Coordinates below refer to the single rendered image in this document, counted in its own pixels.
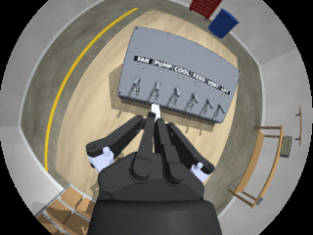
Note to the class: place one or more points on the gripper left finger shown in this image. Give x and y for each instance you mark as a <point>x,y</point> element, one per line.
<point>102,152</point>

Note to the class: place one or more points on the grey switch console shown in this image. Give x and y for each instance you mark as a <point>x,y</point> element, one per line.
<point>160,64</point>

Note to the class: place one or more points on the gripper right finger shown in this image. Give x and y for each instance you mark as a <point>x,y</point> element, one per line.
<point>188,154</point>

